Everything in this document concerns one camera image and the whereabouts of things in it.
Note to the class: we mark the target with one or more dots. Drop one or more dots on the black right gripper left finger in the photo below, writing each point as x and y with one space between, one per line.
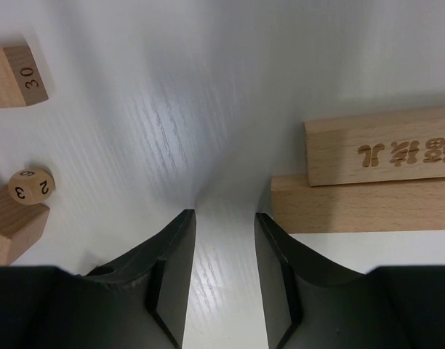
138 300

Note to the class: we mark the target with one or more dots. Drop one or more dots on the wood block numbered 30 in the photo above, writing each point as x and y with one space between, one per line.
21 84

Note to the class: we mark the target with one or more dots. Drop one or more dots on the small wooden numbered die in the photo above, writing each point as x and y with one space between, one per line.
31 186

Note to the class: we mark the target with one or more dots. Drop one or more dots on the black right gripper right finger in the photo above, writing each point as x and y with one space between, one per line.
310 301

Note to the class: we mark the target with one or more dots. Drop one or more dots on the wood block with engraved text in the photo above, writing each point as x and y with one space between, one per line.
377 147

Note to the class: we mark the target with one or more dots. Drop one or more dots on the plain light wood block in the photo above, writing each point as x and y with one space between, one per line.
408 205

